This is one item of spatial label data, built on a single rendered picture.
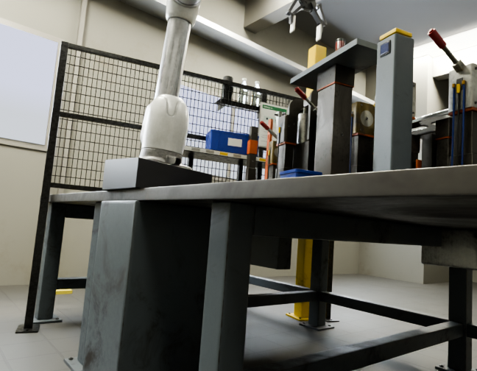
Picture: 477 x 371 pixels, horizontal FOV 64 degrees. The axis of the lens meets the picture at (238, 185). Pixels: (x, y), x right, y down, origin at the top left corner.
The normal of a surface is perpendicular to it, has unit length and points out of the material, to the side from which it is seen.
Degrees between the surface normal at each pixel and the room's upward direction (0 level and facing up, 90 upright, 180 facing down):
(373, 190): 90
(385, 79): 90
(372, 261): 90
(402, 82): 90
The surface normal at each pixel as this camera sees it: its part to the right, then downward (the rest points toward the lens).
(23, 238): 0.64, -0.04
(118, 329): -0.76, -0.13
